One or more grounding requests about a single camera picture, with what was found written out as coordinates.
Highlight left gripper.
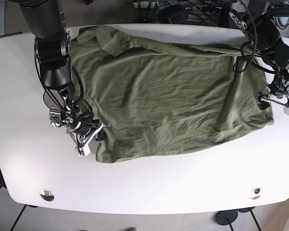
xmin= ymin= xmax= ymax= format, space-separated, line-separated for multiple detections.
xmin=258 ymin=63 xmax=289 ymax=110

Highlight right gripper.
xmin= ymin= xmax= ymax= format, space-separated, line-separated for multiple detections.
xmin=50 ymin=109 xmax=111 ymax=152

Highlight dark olive green cloth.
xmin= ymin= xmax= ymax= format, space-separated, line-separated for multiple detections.
xmin=71 ymin=26 xmax=274 ymax=164

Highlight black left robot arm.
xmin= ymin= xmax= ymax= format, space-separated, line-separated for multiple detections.
xmin=229 ymin=0 xmax=289 ymax=114

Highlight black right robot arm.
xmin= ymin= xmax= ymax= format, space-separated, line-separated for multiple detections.
xmin=17 ymin=0 xmax=108 ymax=156

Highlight left chrome table grommet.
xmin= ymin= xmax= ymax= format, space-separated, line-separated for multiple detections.
xmin=39 ymin=189 xmax=54 ymax=202

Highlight chrome table grommet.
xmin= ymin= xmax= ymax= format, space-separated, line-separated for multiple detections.
xmin=249 ymin=188 xmax=261 ymax=200
xmin=39 ymin=189 xmax=54 ymax=202

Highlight right chrome table grommet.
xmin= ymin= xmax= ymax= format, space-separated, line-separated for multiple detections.
xmin=249 ymin=188 xmax=261 ymax=200

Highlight grey sneaker shoe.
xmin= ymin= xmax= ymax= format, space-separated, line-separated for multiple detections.
xmin=127 ymin=227 xmax=140 ymax=231

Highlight black round stand base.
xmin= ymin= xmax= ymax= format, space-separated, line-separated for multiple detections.
xmin=215 ymin=210 xmax=238 ymax=226

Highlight black power adapter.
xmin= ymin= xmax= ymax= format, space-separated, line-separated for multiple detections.
xmin=158 ymin=4 xmax=189 ymax=24

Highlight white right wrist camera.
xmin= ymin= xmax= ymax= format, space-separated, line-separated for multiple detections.
xmin=77 ymin=145 xmax=91 ymax=157

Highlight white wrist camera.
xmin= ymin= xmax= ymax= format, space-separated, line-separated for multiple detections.
xmin=77 ymin=145 xmax=91 ymax=157
xmin=283 ymin=106 xmax=289 ymax=116

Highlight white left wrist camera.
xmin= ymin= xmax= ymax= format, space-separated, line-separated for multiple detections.
xmin=283 ymin=106 xmax=289 ymax=116

